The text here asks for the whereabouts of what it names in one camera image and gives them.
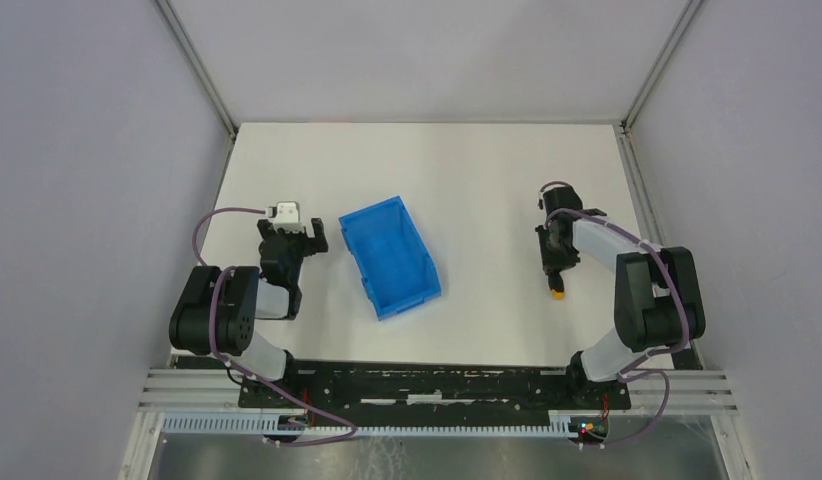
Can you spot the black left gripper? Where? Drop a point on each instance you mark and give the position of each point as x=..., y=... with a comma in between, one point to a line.
x=294, y=240

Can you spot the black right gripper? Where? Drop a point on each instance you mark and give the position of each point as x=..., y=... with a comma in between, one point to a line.
x=556, y=263

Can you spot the yellow black handled screwdriver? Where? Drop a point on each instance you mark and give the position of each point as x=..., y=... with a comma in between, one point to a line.
x=556, y=285

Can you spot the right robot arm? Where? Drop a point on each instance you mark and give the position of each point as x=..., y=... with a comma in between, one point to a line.
x=657, y=306

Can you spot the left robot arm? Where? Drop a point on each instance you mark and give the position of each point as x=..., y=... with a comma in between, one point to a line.
x=217, y=316

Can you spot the blue plastic bin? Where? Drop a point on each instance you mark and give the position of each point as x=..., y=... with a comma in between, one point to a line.
x=397, y=270

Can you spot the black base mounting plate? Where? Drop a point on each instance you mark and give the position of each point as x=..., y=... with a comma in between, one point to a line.
x=371, y=394

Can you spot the aluminium front rails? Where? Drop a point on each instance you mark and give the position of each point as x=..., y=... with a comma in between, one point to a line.
x=692, y=393

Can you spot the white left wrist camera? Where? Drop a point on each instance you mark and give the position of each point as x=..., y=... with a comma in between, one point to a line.
x=285, y=216

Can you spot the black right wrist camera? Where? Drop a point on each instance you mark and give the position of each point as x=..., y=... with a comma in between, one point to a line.
x=558, y=197

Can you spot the aluminium frame rail right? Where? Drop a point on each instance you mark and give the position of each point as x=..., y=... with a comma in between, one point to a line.
x=645, y=211

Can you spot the aluminium frame rail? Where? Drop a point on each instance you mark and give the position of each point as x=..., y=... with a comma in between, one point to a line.
x=190, y=54
x=645, y=211

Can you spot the aluminium frame rail left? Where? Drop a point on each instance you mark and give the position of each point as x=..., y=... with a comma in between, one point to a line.
x=190, y=54

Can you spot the white slotted cable duct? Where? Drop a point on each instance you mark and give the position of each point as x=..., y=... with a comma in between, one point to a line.
x=277, y=425

